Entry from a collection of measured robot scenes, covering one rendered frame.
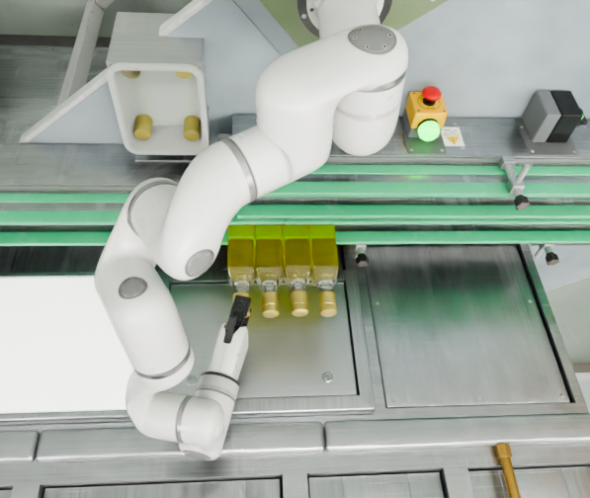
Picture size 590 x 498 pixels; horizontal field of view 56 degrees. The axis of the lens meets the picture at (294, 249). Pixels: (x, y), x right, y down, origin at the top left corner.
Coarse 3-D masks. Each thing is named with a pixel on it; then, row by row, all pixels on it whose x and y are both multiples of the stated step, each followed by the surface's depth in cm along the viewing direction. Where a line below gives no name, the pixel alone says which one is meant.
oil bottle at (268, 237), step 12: (264, 228) 118; (276, 228) 118; (264, 240) 116; (276, 240) 116; (264, 252) 114; (276, 252) 115; (264, 264) 113; (276, 264) 113; (264, 276) 112; (276, 276) 112
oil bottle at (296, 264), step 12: (288, 228) 118; (300, 228) 118; (288, 240) 116; (300, 240) 116; (288, 252) 114; (300, 252) 115; (288, 264) 113; (300, 264) 113; (288, 276) 112; (300, 276) 112
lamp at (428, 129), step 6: (426, 120) 114; (432, 120) 114; (420, 126) 114; (426, 126) 113; (432, 126) 113; (438, 126) 114; (420, 132) 114; (426, 132) 113; (432, 132) 113; (438, 132) 114; (426, 138) 115; (432, 138) 115
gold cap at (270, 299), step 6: (264, 294) 110; (270, 294) 110; (276, 294) 111; (264, 300) 110; (270, 300) 109; (276, 300) 110; (264, 306) 109; (270, 306) 108; (276, 306) 109; (264, 312) 109; (270, 312) 109; (276, 312) 109
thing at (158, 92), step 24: (120, 72) 104; (144, 72) 108; (168, 72) 108; (192, 72) 100; (120, 96) 105; (144, 96) 112; (168, 96) 113; (192, 96) 113; (120, 120) 108; (168, 120) 118; (144, 144) 116; (168, 144) 116; (192, 144) 117
